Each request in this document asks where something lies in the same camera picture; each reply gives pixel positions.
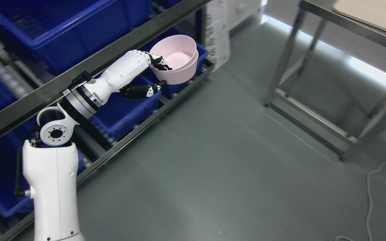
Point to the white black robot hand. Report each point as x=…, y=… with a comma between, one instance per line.
x=118, y=77

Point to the pink bowl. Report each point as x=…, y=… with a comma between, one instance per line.
x=178, y=50
x=184, y=68

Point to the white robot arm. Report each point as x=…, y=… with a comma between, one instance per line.
x=49, y=161

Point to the blue bin lower left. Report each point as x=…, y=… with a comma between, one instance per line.
x=119, y=115

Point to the blue bin middle top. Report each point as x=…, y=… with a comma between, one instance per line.
x=62, y=33

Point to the white sign board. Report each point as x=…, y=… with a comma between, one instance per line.
x=217, y=38

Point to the stainless steel table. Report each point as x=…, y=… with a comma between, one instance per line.
x=330, y=80

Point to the cream plastic tray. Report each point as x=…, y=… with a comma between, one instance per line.
x=370, y=12

